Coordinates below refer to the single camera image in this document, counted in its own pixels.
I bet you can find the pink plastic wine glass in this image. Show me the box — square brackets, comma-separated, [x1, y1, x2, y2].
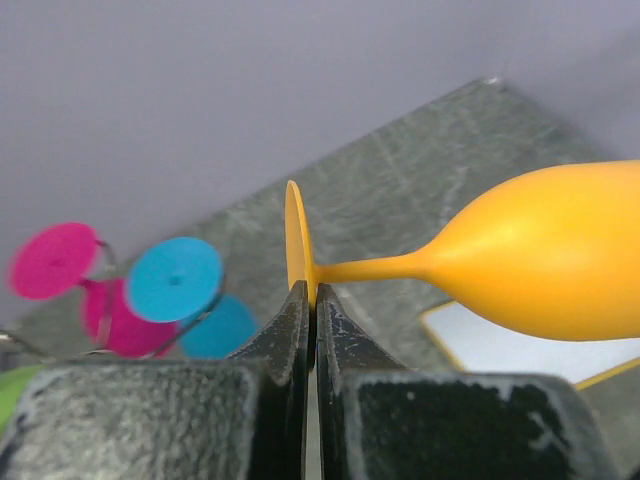
[7, 221, 178, 358]

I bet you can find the green plastic wine glass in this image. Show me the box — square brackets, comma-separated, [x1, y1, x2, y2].
[0, 364, 44, 434]

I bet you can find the blue plastic wine glass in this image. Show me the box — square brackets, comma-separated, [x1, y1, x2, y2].
[125, 237, 260, 359]

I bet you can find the small whiteboard wooden frame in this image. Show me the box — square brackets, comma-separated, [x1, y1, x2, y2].
[421, 301, 639, 389]

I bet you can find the copper wire wine glass rack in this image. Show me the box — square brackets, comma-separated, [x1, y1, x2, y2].
[0, 239, 229, 364]

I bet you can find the orange plastic wine glass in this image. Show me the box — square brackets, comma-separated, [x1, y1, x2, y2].
[285, 160, 639, 341]

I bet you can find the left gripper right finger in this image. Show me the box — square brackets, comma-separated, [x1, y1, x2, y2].
[316, 285, 618, 479]

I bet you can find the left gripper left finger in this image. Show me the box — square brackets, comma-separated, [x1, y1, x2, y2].
[1, 282, 311, 479]

